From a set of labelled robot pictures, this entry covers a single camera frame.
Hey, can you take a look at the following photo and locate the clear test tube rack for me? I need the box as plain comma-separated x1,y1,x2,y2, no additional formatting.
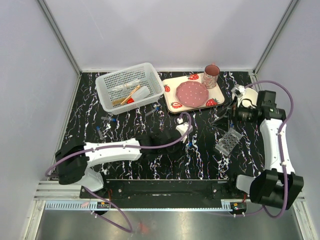
214,128,243,157

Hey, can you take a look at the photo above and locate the right controller box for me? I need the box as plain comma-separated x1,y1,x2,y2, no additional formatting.
230,202,247,214

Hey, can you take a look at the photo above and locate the pink patterned mug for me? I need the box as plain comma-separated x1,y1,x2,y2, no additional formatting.
201,64,220,89

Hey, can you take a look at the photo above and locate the wooden test tube clamp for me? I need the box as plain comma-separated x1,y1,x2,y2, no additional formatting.
120,85,141,106

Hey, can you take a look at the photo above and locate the left controller box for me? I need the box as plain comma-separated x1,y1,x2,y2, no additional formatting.
96,201,111,210

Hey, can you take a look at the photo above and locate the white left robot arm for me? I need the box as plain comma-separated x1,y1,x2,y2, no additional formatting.
55,130,187,198

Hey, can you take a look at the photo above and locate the clear plastic funnel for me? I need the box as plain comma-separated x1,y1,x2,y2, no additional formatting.
111,80,137,92

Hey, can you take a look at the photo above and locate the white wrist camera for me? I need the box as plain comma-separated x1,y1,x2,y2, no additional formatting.
175,118,193,143
231,84,246,105

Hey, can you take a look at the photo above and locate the strawberry pattern tray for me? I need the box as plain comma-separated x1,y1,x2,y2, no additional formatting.
162,73,226,114

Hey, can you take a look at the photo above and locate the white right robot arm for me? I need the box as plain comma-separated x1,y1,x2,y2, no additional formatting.
225,86,304,210

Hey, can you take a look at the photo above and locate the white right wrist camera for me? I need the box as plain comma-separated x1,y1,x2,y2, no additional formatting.
231,84,246,105

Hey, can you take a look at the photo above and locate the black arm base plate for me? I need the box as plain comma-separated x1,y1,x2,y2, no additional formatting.
94,179,249,209

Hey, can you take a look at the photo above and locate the white perforated plastic basket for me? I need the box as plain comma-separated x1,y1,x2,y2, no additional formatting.
95,62,165,115

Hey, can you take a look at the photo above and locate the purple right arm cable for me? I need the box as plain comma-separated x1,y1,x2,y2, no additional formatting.
246,79,294,218

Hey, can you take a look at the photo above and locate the white squeeze bottle red cap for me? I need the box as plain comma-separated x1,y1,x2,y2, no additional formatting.
126,86,150,104

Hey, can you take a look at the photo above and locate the controller box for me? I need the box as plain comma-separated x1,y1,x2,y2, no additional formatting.
96,201,111,210
230,202,247,214

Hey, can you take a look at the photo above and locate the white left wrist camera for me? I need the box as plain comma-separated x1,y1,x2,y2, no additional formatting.
175,118,193,143

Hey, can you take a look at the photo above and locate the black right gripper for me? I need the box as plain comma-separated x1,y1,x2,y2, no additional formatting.
209,95,257,132

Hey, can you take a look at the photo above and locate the pink dotted plate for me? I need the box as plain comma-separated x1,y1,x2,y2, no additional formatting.
175,80,209,108

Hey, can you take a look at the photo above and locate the white paper bowl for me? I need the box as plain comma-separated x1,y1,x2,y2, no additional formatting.
236,88,258,109

